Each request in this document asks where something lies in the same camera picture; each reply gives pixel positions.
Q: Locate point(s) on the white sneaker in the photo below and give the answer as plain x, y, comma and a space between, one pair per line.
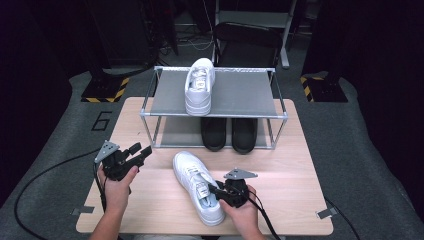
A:
186, 166
198, 98

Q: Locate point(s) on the black chair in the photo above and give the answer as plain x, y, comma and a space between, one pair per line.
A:
246, 33

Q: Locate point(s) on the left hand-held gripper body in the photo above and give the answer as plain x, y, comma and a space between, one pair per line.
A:
116, 165

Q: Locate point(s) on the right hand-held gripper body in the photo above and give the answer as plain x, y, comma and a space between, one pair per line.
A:
236, 193

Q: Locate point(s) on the grey metal shoe rack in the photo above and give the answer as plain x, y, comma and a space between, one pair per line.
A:
243, 93

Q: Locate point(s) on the black flip-flop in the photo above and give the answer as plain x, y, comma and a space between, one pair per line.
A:
244, 136
213, 135

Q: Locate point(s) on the white metal desk frame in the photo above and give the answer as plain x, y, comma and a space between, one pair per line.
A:
285, 40

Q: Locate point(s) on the person's right hand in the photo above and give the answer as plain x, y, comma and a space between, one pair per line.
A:
245, 216

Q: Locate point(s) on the yellow-black striped stand base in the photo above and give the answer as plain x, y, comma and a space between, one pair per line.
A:
328, 90
100, 90

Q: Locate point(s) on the person's left hand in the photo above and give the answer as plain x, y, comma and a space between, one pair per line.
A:
116, 195

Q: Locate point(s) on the grey tape strip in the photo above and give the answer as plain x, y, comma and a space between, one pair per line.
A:
83, 210
326, 213

